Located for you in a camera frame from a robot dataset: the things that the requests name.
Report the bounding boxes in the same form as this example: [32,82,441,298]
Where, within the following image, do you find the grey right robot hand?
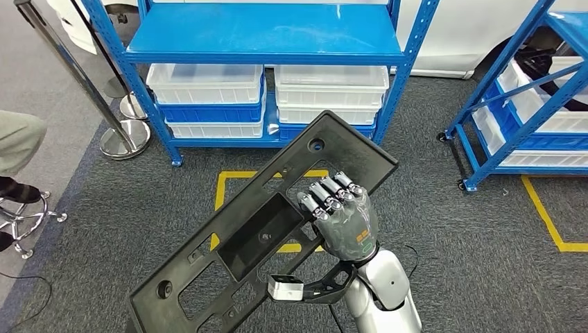
[296,171,381,264]

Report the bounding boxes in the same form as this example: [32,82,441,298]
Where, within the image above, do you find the black plastic panel part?
[123,109,399,333]

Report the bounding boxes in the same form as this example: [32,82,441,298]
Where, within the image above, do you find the blue steel shelf rack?
[436,0,588,193]
[81,0,441,167]

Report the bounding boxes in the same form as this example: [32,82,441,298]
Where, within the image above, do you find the black part in bin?
[514,43,588,112]

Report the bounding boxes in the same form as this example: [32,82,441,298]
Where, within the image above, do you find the white plastic storage bin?
[472,106,588,169]
[274,64,390,109]
[165,99,268,139]
[277,101,383,126]
[146,63,265,105]
[496,55,588,135]

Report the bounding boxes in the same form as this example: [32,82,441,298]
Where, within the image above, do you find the white car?
[46,0,559,80]

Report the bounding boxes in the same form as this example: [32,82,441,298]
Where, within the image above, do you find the chrome stool base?
[0,190,69,259]

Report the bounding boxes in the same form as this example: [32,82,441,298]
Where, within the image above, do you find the person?
[0,109,48,251]

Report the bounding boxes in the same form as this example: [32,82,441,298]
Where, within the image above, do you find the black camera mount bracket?
[268,259,359,306]

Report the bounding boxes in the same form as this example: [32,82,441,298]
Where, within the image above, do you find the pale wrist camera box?
[267,275,305,303]

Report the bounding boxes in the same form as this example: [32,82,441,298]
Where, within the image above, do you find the chrome stanchion post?
[13,0,152,161]
[69,0,149,121]

